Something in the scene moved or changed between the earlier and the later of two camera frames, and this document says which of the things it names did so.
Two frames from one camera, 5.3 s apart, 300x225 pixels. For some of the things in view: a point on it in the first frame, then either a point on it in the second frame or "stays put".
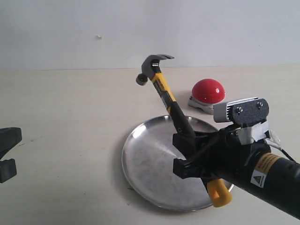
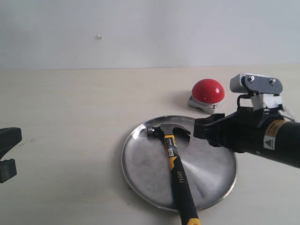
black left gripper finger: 9,137 stays put
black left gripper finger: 8,169 stays put
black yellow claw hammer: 219,192 → 188,212
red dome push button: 205,93 stays put
